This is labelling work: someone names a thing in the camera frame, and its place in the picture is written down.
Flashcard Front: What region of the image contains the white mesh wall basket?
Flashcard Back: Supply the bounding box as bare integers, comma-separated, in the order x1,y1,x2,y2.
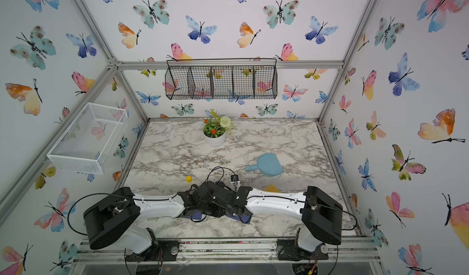
46,102,128,175

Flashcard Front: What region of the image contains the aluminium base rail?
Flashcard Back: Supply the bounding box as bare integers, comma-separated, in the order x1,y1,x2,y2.
73,236,382,265

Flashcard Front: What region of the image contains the potted flower plant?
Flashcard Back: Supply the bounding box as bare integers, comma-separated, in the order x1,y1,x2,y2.
202,109,234,148

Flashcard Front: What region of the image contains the black wire wall basket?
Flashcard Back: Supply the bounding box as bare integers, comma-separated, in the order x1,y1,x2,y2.
163,58,278,101

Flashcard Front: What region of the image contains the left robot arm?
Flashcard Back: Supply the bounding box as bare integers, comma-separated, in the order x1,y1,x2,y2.
80,179,227,263

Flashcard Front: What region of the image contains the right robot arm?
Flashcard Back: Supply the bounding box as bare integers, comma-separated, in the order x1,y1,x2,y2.
210,186,347,254

